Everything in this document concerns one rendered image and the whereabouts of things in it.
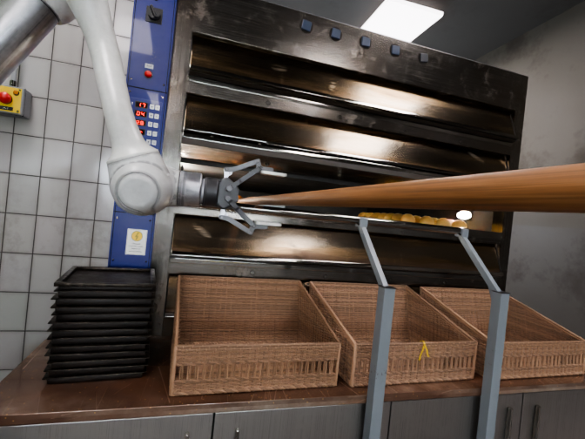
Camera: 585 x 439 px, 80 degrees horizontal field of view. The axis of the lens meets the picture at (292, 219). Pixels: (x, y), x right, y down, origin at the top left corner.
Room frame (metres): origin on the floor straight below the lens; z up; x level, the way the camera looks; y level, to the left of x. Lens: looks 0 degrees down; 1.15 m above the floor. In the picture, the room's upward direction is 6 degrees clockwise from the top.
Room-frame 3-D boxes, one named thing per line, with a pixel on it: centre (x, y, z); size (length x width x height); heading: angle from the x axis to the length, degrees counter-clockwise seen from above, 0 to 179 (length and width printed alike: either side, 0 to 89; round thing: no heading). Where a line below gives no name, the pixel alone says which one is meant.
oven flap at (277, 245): (1.75, -0.35, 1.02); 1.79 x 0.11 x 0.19; 107
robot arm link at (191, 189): (0.89, 0.26, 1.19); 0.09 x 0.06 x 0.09; 16
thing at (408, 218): (2.35, -0.78, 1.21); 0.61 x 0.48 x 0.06; 17
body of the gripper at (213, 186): (0.91, 0.19, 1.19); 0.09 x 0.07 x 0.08; 106
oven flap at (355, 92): (1.75, -0.35, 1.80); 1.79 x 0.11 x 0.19; 107
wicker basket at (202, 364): (1.33, 0.12, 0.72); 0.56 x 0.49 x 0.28; 108
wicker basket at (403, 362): (1.50, -0.44, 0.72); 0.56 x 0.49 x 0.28; 109
